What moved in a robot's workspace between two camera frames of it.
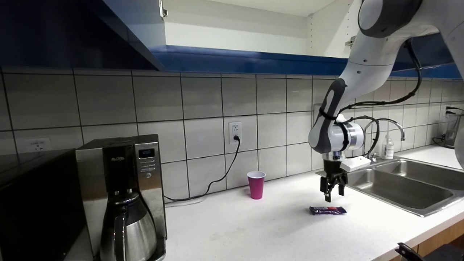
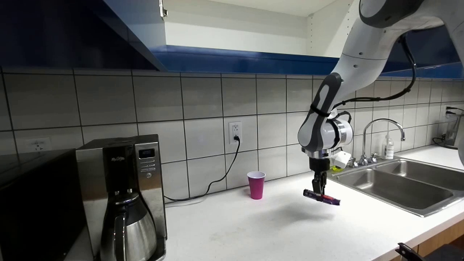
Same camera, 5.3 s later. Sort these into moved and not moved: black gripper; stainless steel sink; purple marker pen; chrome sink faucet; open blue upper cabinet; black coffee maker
Moved: purple marker pen; black gripper
Not moved: stainless steel sink; open blue upper cabinet; black coffee maker; chrome sink faucet
